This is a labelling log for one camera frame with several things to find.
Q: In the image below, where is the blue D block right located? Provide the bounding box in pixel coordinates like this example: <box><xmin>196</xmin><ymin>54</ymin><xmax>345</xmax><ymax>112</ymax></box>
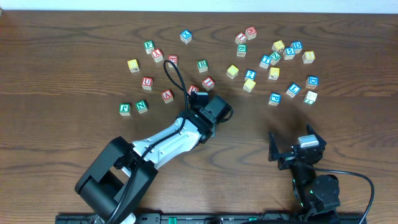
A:
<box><xmin>306</xmin><ymin>76</ymin><xmax>319</xmax><ymax>89</ymax></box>

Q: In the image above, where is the red A block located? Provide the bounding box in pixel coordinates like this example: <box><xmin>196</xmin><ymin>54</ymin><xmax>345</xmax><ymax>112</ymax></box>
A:
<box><xmin>161</xmin><ymin>90</ymin><xmax>174</xmax><ymax>103</ymax></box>

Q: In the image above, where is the blue d block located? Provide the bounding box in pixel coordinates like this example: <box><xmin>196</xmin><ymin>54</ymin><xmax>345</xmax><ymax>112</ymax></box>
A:
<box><xmin>290</xmin><ymin>41</ymin><xmax>303</xmax><ymax>54</ymax></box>
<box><xmin>306</xmin><ymin>76</ymin><xmax>319</xmax><ymax>89</ymax></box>

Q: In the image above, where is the green white block right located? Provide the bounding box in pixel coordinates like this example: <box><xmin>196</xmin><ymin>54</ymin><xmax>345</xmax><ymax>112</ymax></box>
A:
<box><xmin>304</xmin><ymin>91</ymin><xmax>318</xmax><ymax>105</ymax></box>

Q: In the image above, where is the green N block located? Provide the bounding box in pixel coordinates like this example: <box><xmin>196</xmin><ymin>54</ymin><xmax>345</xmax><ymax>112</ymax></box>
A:
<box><xmin>135</xmin><ymin>100</ymin><xmax>148</xmax><ymax>114</ymax></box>

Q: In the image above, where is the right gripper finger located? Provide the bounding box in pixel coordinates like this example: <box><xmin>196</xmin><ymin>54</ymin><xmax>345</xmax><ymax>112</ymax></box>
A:
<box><xmin>268</xmin><ymin>131</ymin><xmax>279</xmax><ymax>161</ymax></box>
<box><xmin>306</xmin><ymin>124</ymin><xmax>326</xmax><ymax>147</ymax></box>

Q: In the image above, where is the yellow block top right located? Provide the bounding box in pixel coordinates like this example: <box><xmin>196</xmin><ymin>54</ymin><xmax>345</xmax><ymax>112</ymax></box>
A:
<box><xmin>272</xmin><ymin>40</ymin><xmax>285</xmax><ymax>53</ymax></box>

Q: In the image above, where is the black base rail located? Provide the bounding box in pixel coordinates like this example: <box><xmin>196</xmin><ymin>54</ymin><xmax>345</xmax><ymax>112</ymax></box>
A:
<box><xmin>55</xmin><ymin>212</ymin><xmax>368</xmax><ymax>224</ymax></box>

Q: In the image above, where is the red i block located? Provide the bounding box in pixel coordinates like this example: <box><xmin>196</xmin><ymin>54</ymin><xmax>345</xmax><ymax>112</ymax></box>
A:
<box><xmin>202</xmin><ymin>77</ymin><xmax>215</xmax><ymax>91</ymax></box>
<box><xmin>235</xmin><ymin>32</ymin><xmax>247</xmax><ymax>45</ymax></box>

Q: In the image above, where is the blue L block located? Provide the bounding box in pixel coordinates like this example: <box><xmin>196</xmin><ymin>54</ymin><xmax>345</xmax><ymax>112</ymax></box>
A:
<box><xmin>286</xmin><ymin>83</ymin><xmax>301</xmax><ymax>98</ymax></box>

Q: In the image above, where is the green F block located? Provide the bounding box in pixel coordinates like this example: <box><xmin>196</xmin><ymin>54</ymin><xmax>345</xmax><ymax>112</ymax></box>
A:
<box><xmin>144</xmin><ymin>40</ymin><xmax>155</xmax><ymax>54</ymax></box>

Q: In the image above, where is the red u block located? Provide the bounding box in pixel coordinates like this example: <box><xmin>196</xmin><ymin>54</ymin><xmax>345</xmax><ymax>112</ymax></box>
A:
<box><xmin>187</xmin><ymin>85</ymin><xmax>199</xmax><ymax>95</ymax></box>
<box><xmin>142</xmin><ymin>77</ymin><xmax>154</xmax><ymax>90</ymax></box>

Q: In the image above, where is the red E block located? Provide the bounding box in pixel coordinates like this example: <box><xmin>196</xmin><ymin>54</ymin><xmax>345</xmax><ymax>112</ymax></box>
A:
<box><xmin>168</xmin><ymin>55</ymin><xmax>178</xmax><ymax>67</ymax></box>

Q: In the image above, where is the yellow block below 2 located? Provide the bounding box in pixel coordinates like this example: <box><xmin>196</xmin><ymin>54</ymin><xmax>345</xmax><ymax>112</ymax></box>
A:
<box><xmin>243</xmin><ymin>79</ymin><xmax>256</xmax><ymax>93</ymax></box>

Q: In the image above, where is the yellow block far left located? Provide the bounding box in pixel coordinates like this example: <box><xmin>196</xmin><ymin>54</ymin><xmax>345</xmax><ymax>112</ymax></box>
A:
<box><xmin>127</xmin><ymin>59</ymin><xmax>139</xmax><ymax>73</ymax></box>

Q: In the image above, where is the red U block centre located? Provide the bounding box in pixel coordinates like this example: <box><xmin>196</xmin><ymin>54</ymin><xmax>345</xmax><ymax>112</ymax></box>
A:
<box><xmin>187</xmin><ymin>85</ymin><xmax>199</xmax><ymax>95</ymax></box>

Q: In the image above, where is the blue 2 block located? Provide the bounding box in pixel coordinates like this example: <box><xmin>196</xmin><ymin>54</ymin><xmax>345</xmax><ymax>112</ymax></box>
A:
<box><xmin>244</xmin><ymin>70</ymin><xmax>257</xmax><ymax>81</ymax></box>

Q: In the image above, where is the yellow 8 block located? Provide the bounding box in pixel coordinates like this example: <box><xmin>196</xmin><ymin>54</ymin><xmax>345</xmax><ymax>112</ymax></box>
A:
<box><xmin>302</xmin><ymin>51</ymin><xmax>315</xmax><ymax>64</ymax></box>

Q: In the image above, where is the green Z block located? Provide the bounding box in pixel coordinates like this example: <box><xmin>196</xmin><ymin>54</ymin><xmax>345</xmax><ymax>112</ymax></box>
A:
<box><xmin>270</xmin><ymin>52</ymin><xmax>281</xmax><ymax>65</ymax></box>

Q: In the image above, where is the yellow block centre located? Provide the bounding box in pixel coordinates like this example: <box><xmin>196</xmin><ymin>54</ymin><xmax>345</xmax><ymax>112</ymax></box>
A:
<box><xmin>226</xmin><ymin>65</ymin><xmax>239</xmax><ymax>79</ymax></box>

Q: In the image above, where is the red I block centre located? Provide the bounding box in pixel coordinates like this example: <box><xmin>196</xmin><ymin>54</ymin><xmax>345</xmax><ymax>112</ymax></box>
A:
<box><xmin>202</xmin><ymin>77</ymin><xmax>215</xmax><ymax>91</ymax></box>

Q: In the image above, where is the blue D block top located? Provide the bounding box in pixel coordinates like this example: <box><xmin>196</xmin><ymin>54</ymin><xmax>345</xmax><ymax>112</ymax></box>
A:
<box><xmin>290</xmin><ymin>41</ymin><xmax>303</xmax><ymax>54</ymax></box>

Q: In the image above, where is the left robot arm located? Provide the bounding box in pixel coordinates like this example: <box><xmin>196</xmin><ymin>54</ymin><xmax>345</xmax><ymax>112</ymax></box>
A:
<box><xmin>75</xmin><ymin>93</ymin><xmax>233</xmax><ymax>223</ymax></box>

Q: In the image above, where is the red H block top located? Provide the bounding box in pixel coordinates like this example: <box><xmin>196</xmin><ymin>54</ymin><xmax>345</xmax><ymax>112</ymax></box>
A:
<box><xmin>245</xmin><ymin>26</ymin><xmax>257</xmax><ymax>40</ymax></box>

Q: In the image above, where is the green B block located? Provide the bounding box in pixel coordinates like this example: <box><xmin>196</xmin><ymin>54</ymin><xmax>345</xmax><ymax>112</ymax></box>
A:
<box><xmin>237</xmin><ymin>44</ymin><xmax>248</xmax><ymax>57</ymax></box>

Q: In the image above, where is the green R block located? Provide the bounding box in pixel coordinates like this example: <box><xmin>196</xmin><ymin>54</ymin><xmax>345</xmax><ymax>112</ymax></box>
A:
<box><xmin>197</xmin><ymin>60</ymin><xmax>208</xmax><ymax>73</ymax></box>

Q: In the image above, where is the red I block top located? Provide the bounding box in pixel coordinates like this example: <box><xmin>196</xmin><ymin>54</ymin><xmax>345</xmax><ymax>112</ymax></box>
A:
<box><xmin>235</xmin><ymin>32</ymin><xmax>247</xmax><ymax>45</ymax></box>

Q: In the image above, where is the blue T block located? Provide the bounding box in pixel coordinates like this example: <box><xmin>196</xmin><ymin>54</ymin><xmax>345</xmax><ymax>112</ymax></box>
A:
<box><xmin>259</xmin><ymin>55</ymin><xmax>271</xmax><ymax>69</ymax></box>

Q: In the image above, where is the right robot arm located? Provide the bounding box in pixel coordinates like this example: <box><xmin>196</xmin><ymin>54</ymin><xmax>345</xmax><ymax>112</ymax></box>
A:
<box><xmin>268</xmin><ymin>124</ymin><xmax>341</xmax><ymax>223</ymax></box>

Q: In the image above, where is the blue P block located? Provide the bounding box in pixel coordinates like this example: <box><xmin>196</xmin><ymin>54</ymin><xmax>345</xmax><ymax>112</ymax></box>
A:
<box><xmin>269</xmin><ymin>93</ymin><xmax>281</xmax><ymax>106</ymax></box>

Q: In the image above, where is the red U block left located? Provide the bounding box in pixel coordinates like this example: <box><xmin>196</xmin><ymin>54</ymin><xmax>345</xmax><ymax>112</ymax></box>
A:
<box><xmin>142</xmin><ymin>77</ymin><xmax>154</xmax><ymax>90</ymax></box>

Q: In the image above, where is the green J block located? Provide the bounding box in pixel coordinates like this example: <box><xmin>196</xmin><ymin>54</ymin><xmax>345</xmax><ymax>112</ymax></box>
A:
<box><xmin>119</xmin><ymin>103</ymin><xmax>131</xmax><ymax>116</ymax></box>

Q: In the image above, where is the yellow K block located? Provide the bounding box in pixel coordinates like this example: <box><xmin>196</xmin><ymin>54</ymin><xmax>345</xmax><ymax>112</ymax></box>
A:
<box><xmin>269</xmin><ymin>67</ymin><xmax>280</xmax><ymax>80</ymax></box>

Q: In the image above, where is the blue 5 block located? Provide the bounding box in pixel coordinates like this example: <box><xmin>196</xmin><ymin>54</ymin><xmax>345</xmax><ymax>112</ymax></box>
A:
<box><xmin>283</xmin><ymin>47</ymin><xmax>295</xmax><ymax>60</ymax></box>

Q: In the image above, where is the blue X block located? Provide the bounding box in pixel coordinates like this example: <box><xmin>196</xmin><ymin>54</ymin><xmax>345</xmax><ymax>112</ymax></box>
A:
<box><xmin>180</xmin><ymin>30</ymin><xmax>192</xmax><ymax>44</ymax></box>

